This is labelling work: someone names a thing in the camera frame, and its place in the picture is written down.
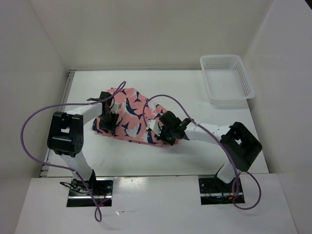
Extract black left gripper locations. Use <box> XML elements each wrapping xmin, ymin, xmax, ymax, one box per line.
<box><xmin>97</xmin><ymin>111</ymin><xmax>119</xmax><ymax>134</ymax></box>

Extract pink shark print shorts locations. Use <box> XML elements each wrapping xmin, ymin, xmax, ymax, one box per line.
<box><xmin>92</xmin><ymin>88</ymin><xmax>168</xmax><ymax>147</ymax></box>

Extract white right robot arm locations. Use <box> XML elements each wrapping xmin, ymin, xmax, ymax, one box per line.
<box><xmin>148</xmin><ymin>111</ymin><xmax>262</xmax><ymax>192</ymax></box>

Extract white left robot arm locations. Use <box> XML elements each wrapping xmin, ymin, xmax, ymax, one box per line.
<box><xmin>47</xmin><ymin>92</ymin><xmax>121</xmax><ymax>195</ymax></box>

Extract white perforated plastic basket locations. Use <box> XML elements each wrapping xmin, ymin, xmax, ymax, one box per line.
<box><xmin>199</xmin><ymin>55</ymin><xmax>255</xmax><ymax>105</ymax></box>

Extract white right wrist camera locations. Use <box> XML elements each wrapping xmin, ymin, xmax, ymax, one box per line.
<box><xmin>146</xmin><ymin>119</ymin><xmax>161</xmax><ymax>136</ymax></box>

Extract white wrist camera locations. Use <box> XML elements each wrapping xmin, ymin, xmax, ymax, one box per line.
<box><xmin>110</xmin><ymin>102</ymin><xmax>121</xmax><ymax>112</ymax></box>
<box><xmin>146</xmin><ymin>119</ymin><xmax>161</xmax><ymax>136</ymax></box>

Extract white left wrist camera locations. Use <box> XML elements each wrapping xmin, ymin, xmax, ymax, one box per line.
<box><xmin>110</xmin><ymin>102</ymin><xmax>121</xmax><ymax>112</ymax></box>

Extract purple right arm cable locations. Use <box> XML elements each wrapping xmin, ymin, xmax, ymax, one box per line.
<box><xmin>143</xmin><ymin>94</ymin><xmax>263</xmax><ymax>210</ymax></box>

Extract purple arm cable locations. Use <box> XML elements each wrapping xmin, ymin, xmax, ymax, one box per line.
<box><xmin>20</xmin><ymin>80</ymin><xmax>127</xmax><ymax>222</ymax></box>
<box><xmin>143</xmin><ymin>94</ymin><xmax>263</xmax><ymax>210</ymax></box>

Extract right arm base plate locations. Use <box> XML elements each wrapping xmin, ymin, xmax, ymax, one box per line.
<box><xmin>198</xmin><ymin>176</ymin><xmax>245</xmax><ymax>205</ymax></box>

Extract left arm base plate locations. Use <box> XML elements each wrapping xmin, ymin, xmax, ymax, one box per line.
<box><xmin>59</xmin><ymin>179</ymin><xmax>115</xmax><ymax>208</ymax></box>

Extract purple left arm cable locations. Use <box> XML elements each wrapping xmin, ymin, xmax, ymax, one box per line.
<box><xmin>20</xmin><ymin>80</ymin><xmax>127</xmax><ymax>222</ymax></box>

